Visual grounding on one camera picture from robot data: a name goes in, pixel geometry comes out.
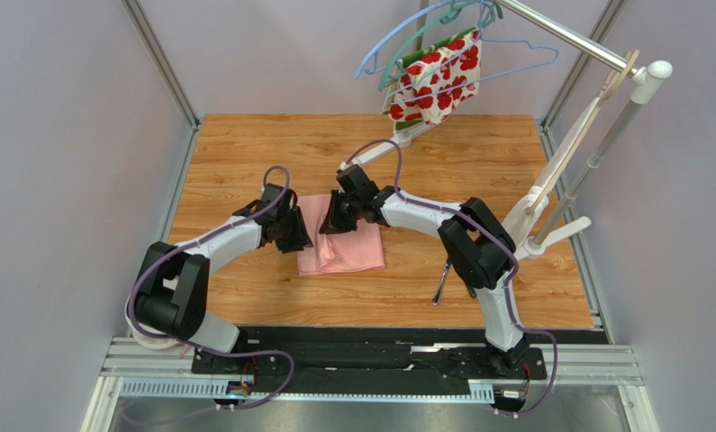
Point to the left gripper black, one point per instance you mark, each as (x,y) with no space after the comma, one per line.
(302,238)

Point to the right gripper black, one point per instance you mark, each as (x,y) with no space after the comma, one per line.
(345,209)

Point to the pink cloth napkin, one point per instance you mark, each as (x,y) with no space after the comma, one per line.
(351,252)

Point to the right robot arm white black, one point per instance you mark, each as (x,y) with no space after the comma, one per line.
(479,249)

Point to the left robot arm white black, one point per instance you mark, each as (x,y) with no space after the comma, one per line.
(169,298)

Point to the red floral cloth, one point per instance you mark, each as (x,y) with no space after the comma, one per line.
(429,84)

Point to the light blue hanger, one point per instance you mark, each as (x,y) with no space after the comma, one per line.
(410,34)

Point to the white hanging cloth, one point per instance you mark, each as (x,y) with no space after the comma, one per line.
(521,219)

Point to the white mesh basket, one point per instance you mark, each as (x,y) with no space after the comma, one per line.
(158,343)

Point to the teal green hanger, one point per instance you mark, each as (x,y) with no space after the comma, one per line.
(430,15)

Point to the white clothes rack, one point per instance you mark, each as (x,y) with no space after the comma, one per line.
(646,79)

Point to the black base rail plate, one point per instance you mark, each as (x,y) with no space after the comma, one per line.
(372,361)

